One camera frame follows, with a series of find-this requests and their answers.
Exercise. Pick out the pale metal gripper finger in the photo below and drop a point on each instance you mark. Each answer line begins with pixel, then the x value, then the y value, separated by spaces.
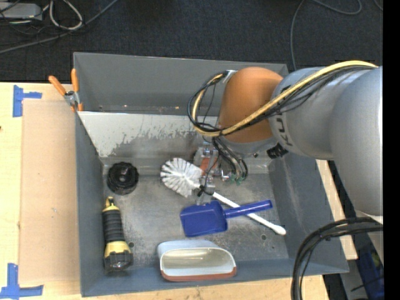
pixel 204 200
pixel 209 183

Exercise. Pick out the white toilet brush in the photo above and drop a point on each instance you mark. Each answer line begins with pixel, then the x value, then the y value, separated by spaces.
pixel 179 175

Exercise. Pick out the blue plastic scoop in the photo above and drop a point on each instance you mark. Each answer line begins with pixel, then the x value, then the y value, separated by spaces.
pixel 203 219

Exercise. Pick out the grey metal bin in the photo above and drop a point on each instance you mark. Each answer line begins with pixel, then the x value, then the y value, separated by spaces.
pixel 150 217

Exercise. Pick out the white container with red-brown rim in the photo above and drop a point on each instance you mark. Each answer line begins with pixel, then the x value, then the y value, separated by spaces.
pixel 197 261

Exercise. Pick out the black round ribbed cap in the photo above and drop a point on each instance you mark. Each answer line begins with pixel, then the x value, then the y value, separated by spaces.
pixel 122 178

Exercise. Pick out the yellow and black flashlight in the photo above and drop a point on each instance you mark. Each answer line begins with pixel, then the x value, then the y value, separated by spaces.
pixel 113 227

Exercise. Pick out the brown cardboard board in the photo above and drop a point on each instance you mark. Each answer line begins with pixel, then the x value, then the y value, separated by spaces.
pixel 47 183

